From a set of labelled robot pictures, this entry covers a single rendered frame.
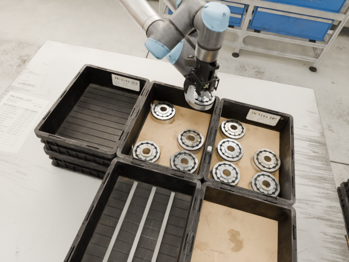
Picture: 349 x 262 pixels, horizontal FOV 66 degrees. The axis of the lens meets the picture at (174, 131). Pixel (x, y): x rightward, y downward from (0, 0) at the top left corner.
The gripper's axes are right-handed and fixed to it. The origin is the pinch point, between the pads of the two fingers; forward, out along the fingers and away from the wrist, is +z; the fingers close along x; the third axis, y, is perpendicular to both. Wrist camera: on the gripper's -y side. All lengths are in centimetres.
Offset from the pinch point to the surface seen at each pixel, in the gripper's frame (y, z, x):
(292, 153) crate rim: 31.6, 7.5, 25.7
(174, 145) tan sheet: 7.6, 16.4, -9.6
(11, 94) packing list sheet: -57, 30, -66
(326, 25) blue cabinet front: -82, 50, 192
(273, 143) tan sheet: 21.9, 16.1, 29.0
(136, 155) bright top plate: 7.8, 13.6, -25.5
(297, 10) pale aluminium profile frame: -97, 40, 164
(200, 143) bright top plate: 11.9, 13.5, -1.0
